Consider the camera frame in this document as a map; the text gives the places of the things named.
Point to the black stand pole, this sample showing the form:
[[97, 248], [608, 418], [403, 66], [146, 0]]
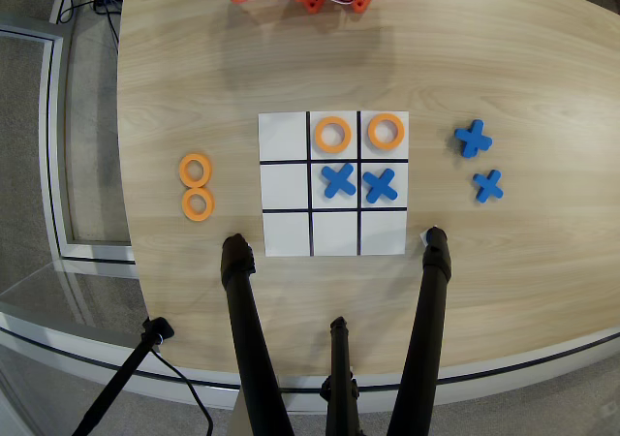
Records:
[[121, 378]]

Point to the gray metal floor frame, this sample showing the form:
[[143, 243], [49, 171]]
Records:
[[53, 140]]

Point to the white tic-tac-toe grid sheet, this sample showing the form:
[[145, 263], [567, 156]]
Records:
[[286, 235]]

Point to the small white tape piece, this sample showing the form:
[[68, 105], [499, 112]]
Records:
[[423, 236]]

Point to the short black tripod leg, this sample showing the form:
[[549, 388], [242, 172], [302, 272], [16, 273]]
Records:
[[340, 368]]

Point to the blue foam cross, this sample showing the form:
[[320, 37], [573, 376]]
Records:
[[381, 185], [488, 186], [474, 139], [339, 180]]

